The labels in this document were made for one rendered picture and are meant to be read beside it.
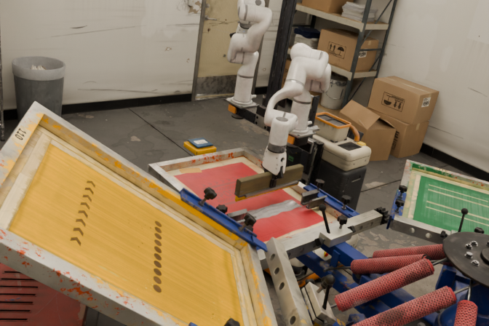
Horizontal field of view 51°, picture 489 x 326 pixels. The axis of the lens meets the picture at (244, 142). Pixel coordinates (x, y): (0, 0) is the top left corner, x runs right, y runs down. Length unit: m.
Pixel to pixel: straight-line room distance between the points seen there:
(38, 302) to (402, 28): 5.40
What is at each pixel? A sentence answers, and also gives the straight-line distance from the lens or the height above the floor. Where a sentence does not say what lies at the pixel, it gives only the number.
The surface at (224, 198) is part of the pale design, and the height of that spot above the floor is 0.96.
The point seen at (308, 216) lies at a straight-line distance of 2.27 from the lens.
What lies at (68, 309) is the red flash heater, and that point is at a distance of 1.45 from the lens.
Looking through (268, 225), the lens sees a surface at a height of 0.96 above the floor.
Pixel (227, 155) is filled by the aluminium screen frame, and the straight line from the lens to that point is 2.63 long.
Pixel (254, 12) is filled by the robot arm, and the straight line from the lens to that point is 2.68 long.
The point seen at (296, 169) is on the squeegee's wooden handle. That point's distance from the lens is 2.25.
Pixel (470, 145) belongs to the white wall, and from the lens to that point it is 5.93.
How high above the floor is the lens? 2.06
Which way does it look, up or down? 23 degrees down
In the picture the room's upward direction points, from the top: 9 degrees clockwise
